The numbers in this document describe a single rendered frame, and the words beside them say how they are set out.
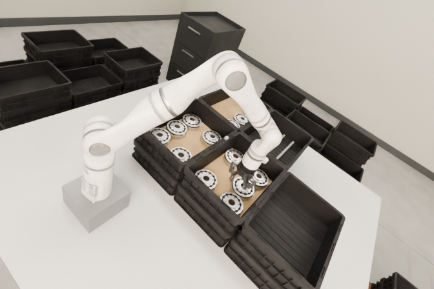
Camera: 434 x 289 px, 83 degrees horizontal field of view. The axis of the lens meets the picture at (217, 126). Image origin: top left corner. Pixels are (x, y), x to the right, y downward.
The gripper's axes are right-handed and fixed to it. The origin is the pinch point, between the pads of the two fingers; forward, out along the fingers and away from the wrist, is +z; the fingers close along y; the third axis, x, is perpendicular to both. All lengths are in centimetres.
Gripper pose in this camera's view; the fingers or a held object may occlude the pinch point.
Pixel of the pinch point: (237, 182)
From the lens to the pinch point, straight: 110.3
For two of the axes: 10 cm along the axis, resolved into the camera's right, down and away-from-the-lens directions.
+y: 7.3, 6.0, -3.3
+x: 6.1, -3.3, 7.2
